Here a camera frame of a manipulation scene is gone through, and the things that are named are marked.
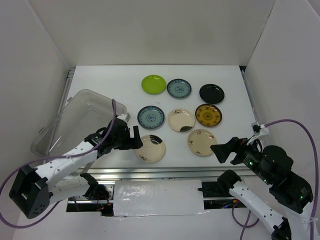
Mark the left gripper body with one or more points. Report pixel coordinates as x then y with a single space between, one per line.
119 141

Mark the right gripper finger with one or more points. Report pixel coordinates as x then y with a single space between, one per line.
236 161
223 151

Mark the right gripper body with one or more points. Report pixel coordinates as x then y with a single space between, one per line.
248 154

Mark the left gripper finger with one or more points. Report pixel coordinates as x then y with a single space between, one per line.
125 145
135 142

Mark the cream plate with black patch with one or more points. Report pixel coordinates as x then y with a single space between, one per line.
152 150

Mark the cream plate with small motifs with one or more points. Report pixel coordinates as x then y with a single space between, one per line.
199 142

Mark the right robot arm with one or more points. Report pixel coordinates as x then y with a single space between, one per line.
273 166

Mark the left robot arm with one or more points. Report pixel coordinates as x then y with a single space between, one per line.
34 189

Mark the clear plastic bin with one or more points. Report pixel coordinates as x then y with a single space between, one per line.
82 115

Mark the blue patterned plate near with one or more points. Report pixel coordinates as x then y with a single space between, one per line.
151 117

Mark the blue patterned plate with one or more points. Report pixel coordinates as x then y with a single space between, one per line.
151 117
179 88

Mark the yellow brown patterned plate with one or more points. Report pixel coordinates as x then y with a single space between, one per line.
208 115

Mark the cream plate with flower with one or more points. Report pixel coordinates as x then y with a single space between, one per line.
181 120

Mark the green plate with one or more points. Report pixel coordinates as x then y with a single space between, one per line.
153 84

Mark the blue patterned plate far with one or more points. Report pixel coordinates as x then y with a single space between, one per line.
179 88

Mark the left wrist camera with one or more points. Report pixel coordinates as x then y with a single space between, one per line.
124 117

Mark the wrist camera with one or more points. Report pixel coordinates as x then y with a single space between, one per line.
124 117
259 131

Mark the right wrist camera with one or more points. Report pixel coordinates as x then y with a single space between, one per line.
259 131

